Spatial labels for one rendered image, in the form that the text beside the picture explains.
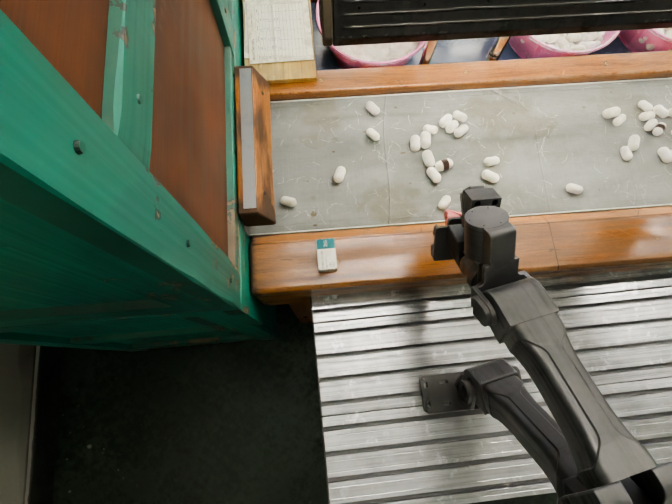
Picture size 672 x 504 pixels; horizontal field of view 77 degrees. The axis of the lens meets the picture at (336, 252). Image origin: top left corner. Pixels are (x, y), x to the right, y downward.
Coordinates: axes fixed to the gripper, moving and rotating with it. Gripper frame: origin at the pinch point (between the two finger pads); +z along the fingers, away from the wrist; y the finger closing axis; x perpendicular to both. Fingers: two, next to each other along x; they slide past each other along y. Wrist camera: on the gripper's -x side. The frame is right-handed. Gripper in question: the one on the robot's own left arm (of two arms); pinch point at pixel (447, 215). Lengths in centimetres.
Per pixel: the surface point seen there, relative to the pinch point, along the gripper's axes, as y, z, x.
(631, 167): -43.4, 12.6, 0.0
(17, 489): 118, 6, 83
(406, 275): 7.9, -3.4, 10.3
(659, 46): -59, 35, -19
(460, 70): -10.4, 29.8, -18.1
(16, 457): 118, 12, 76
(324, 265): 23.1, -2.4, 6.9
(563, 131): -31.0, 19.9, -6.3
